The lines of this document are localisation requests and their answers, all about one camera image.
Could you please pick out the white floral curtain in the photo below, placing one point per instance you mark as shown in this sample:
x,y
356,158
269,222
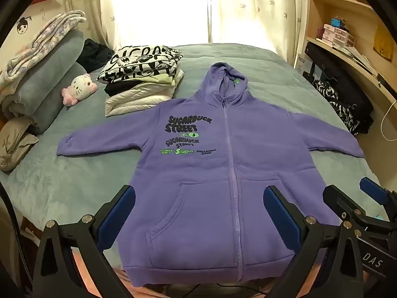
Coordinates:
x,y
93,3
263,6

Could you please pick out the light green folded garment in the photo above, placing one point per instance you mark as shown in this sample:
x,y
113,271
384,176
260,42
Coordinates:
x,y
169,79

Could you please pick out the pink drawer organizer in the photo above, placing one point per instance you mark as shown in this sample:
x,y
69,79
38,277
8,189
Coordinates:
x,y
336,34

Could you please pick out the beige pillow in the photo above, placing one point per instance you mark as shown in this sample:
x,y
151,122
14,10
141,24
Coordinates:
x,y
15,142

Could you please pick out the dark cloth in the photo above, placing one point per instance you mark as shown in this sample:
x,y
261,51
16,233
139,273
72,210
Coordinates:
x,y
93,52

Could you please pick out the purple zip hoodie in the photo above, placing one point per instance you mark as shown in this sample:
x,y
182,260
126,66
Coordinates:
x,y
201,161

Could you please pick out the black white patterned cloth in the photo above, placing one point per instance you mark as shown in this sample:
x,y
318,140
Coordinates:
x,y
325,90

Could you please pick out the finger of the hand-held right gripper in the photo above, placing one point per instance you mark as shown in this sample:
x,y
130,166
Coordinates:
x,y
373,191
338,197

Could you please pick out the white cardboard box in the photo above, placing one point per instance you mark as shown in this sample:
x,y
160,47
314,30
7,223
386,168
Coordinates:
x,y
302,63

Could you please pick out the black white printed garment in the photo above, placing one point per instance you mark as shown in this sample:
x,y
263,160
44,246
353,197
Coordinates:
x,y
139,62

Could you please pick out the stack of papers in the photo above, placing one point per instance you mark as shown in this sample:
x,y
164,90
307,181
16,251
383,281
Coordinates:
x,y
361,57

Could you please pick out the black folded garment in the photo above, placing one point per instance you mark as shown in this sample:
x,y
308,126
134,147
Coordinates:
x,y
121,88

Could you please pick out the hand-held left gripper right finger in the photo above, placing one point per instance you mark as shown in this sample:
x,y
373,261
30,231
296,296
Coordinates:
x,y
280,212

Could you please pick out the white pink cat plush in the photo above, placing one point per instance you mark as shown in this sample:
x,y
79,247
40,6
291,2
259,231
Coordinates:
x,y
81,85

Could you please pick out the floral folded quilt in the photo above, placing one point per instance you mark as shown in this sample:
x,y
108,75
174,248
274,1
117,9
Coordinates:
x,y
37,43

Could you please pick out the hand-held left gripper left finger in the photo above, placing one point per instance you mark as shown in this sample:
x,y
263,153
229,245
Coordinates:
x,y
117,212

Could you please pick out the wooden shelf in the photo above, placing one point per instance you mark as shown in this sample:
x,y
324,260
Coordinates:
x,y
356,12

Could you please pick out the grey-blue bed blanket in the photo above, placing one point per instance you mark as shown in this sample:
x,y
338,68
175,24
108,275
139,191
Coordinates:
x,y
77,173

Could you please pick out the yellow cloth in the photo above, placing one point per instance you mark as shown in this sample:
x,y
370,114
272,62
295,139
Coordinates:
x,y
383,40

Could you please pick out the black bag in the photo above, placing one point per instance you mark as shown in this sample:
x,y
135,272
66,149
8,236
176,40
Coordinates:
x,y
335,71

